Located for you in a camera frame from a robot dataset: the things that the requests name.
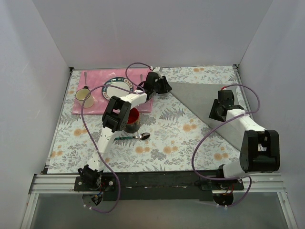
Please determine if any grey cloth napkin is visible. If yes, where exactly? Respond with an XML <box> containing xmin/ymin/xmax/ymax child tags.
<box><xmin>169</xmin><ymin>82</ymin><xmax>244</xmax><ymax>150</ymax></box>

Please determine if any spoon with green handle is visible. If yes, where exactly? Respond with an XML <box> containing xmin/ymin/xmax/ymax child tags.
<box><xmin>114</xmin><ymin>132</ymin><xmax>151</xmax><ymax>141</ymax></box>

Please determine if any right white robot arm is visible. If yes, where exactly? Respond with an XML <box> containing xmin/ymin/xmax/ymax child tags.
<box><xmin>208</xmin><ymin>90</ymin><xmax>280</xmax><ymax>190</ymax></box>

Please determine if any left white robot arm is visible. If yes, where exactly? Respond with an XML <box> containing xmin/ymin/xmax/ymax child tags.
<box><xmin>78</xmin><ymin>67</ymin><xmax>172</xmax><ymax>191</ymax></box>

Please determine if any floral tablecloth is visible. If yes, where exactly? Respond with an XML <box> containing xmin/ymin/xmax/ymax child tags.
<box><xmin>47</xmin><ymin>66</ymin><xmax>267</xmax><ymax>174</ymax></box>

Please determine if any white plate patterned rim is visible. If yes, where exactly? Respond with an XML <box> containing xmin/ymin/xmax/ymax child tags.
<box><xmin>102</xmin><ymin>77</ymin><xmax>133</xmax><ymax>100</ymax></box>

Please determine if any dark jar red lid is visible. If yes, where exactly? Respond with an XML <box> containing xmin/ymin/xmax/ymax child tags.
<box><xmin>124</xmin><ymin>108</ymin><xmax>141</xmax><ymax>134</ymax></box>

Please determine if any pink placemat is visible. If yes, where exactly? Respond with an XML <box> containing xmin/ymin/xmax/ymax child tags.
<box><xmin>72</xmin><ymin>68</ymin><xmax>153</xmax><ymax>115</ymax></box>

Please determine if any cream enamel mug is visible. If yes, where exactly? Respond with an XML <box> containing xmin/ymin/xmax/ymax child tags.
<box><xmin>75</xmin><ymin>88</ymin><xmax>97</xmax><ymax>108</ymax></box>

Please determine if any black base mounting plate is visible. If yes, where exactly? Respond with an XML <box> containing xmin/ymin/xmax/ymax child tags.
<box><xmin>74</xmin><ymin>170</ymin><xmax>244</xmax><ymax>201</ymax></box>

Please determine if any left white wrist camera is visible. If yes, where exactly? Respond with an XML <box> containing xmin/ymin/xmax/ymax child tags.
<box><xmin>152</xmin><ymin>66</ymin><xmax>162</xmax><ymax>73</ymax></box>

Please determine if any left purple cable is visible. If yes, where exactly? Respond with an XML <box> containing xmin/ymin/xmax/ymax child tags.
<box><xmin>81</xmin><ymin>62</ymin><xmax>155</xmax><ymax>214</ymax></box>

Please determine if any purple cable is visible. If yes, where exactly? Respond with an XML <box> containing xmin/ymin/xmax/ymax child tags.
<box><xmin>192</xmin><ymin>83</ymin><xmax>260</xmax><ymax>208</ymax></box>
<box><xmin>81</xmin><ymin>62</ymin><xmax>155</xmax><ymax>214</ymax></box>

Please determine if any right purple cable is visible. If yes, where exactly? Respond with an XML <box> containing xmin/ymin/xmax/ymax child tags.
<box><xmin>192</xmin><ymin>83</ymin><xmax>260</xmax><ymax>208</ymax></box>

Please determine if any aluminium frame rail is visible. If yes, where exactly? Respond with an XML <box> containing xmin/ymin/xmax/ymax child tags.
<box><xmin>21</xmin><ymin>173</ymin><xmax>297</xmax><ymax>229</ymax></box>

